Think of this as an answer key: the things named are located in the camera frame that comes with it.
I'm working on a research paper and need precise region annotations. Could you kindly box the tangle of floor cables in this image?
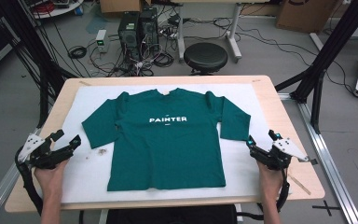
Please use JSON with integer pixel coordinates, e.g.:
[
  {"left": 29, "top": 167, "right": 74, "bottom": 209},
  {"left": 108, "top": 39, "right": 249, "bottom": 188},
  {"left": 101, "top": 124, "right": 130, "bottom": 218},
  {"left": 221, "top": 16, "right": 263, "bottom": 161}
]
[{"left": 87, "top": 40, "right": 176, "bottom": 77}]

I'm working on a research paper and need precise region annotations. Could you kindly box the black round stool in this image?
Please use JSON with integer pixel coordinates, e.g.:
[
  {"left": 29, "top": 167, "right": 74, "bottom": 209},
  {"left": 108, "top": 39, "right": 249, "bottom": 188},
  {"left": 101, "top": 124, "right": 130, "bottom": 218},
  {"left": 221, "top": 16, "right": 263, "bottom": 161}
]
[{"left": 183, "top": 42, "right": 229, "bottom": 76}]

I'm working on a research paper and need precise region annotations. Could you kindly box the right hand-held gripper black cable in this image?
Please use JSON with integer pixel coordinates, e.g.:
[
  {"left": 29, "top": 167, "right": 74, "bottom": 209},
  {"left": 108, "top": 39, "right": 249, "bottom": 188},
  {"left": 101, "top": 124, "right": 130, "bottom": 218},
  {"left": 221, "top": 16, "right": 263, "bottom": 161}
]
[{"left": 239, "top": 169, "right": 292, "bottom": 220}]

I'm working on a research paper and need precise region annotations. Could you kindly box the black metal frame strut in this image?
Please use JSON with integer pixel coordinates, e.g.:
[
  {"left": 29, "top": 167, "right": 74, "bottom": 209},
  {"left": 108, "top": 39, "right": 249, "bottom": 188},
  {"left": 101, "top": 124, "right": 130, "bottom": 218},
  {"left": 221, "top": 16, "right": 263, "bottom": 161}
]
[{"left": 274, "top": 0, "right": 358, "bottom": 134}]

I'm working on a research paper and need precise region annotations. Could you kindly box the person's right hand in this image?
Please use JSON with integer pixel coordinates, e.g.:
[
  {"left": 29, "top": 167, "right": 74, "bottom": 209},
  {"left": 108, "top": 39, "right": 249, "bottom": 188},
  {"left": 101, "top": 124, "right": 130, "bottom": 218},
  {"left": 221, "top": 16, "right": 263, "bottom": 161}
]
[{"left": 256, "top": 161, "right": 284, "bottom": 202}]

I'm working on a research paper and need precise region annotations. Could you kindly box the thin wooden stick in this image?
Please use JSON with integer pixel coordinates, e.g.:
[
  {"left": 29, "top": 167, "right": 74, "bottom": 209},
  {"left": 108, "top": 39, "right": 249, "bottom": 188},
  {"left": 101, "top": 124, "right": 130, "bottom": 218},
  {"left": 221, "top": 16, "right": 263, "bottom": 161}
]
[{"left": 287, "top": 173, "right": 312, "bottom": 196}]

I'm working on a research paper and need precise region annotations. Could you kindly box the white foam mat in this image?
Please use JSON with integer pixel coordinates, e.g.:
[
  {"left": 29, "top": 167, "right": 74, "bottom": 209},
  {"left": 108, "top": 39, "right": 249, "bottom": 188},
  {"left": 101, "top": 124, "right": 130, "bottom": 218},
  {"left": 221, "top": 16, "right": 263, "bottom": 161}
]
[{"left": 57, "top": 83, "right": 293, "bottom": 205}]

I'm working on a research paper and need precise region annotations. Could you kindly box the person's left hand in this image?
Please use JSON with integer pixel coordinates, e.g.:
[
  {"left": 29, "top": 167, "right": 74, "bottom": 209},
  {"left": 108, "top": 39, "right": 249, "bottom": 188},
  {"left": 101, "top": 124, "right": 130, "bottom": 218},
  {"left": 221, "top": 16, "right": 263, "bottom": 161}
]
[{"left": 33, "top": 158, "right": 71, "bottom": 199}]

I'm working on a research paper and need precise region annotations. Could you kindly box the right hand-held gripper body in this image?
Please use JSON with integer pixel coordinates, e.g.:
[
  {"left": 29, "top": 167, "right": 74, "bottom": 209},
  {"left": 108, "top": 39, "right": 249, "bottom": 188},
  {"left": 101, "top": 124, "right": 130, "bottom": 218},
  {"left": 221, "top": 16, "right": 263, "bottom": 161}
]
[{"left": 251, "top": 138, "right": 310, "bottom": 172}]

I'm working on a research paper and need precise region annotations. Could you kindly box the left hand-held gripper black cable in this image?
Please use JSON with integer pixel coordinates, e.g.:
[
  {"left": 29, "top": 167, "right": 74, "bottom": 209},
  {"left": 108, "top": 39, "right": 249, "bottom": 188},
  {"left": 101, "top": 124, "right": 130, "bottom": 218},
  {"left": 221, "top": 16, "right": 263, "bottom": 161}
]
[{"left": 14, "top": 146, "right": 45, "bottom": 217}]

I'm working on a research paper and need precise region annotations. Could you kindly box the black tape cross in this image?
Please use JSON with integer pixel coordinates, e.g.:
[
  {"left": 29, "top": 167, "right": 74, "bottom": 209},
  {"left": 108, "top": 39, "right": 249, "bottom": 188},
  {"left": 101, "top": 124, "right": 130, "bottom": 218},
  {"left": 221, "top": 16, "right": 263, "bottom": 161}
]
[{"left": 311, "top": 200, "right": 341, "bottom": 217}]

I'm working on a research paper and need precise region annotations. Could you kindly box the small cardboard box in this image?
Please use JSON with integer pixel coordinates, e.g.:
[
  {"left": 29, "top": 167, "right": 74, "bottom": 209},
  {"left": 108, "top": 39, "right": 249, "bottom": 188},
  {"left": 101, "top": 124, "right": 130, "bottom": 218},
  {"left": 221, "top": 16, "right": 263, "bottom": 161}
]
[{"left": 99, "top": 0, "right": 145, "bottom": 14}]

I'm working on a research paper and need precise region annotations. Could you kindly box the aluminium floor rail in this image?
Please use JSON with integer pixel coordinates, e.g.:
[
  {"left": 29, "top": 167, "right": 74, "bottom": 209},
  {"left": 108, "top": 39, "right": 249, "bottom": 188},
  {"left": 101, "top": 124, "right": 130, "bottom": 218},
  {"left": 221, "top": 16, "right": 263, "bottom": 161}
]
[
  {"left": 278, "top": 92, "right": 358, "bottom": 224},
  {"left": 0, "top": 127, "right": 42, "bottom": 224}
]

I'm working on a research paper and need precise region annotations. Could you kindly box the coiled black cable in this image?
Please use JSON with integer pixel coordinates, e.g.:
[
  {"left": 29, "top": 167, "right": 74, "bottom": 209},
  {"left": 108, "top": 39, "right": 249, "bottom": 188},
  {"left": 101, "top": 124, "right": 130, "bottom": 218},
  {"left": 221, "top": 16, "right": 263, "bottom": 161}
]
[{"left": 67, "top": 45, "right": 89, "bottom": 60}]

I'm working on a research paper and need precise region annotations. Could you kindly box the white desk frame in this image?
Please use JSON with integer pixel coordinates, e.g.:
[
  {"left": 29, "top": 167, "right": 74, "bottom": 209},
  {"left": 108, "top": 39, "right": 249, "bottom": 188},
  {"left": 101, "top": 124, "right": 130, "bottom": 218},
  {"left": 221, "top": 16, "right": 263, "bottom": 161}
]
[{"left": 176, "top": 0, "right": 242, "bottom": 63}]

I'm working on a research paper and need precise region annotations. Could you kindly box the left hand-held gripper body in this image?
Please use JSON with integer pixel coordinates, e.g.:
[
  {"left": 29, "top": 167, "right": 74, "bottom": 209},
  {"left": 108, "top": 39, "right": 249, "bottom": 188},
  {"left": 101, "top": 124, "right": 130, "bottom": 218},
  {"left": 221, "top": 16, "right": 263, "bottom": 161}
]
[{"left": 18, "top": 133, "right": 75, "bottom": 171}]

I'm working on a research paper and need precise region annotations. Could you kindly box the round white table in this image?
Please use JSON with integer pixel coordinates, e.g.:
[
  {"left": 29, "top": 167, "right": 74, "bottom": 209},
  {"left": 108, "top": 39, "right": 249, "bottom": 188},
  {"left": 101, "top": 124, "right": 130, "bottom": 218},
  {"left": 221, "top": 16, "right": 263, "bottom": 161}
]
[{"left": 21, "top": 0, "right": 85, "bottom": 21}]

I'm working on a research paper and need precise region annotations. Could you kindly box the hand-held gripper black cable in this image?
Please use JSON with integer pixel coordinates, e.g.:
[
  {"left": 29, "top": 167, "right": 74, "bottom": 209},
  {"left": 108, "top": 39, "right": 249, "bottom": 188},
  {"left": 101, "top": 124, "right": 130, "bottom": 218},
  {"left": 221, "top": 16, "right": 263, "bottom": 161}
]
[
  {"left": 239, "top": 169, "right": 292, "bottom": 220},
  {"left": 14, "top": 146, "right": 45, "bottom": 217}
]

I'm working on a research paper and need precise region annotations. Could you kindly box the large cardboard box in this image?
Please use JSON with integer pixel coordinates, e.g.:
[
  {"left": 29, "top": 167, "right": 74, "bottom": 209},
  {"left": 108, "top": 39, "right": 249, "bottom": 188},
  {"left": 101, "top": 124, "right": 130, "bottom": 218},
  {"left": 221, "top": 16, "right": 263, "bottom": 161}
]
[{"left": 275, "top": 0, "right": 338, "bottom": 34}]

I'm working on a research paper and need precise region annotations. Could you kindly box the green long-sleeved shirt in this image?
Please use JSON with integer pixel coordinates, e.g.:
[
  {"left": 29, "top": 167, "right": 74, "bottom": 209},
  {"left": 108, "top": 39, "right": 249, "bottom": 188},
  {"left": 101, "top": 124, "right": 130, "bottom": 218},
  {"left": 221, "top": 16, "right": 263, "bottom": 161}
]
[{"left": 81, "top": 87, "right": 252, "bottom": 192}]

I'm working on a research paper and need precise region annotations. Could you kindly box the black computer tower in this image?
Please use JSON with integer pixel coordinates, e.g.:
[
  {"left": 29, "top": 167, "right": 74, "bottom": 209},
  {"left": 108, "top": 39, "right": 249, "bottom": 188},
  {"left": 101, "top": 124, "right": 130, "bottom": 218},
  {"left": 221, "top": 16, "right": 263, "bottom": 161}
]
[
  {"left": 139, "top": 7, "right": 160, "bottom": 54},
  {"left": 117, "top": 12, "right": 141, "bottom": 61}
]

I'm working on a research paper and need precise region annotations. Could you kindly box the white box with green light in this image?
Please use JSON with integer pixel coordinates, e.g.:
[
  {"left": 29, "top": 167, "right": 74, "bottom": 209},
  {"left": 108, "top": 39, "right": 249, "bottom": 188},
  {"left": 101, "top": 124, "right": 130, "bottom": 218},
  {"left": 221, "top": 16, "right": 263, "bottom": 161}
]
[{"left": 95, "top": 29, "right": 108, "bottom": 53}]

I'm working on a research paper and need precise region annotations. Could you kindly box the black metal frame with cables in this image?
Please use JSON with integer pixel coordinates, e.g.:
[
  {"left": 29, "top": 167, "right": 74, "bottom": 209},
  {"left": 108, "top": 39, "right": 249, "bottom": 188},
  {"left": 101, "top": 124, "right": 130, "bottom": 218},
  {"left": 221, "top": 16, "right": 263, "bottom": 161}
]
[{"left": 0, "top": 0, "right": 79, "bottom": 129}]

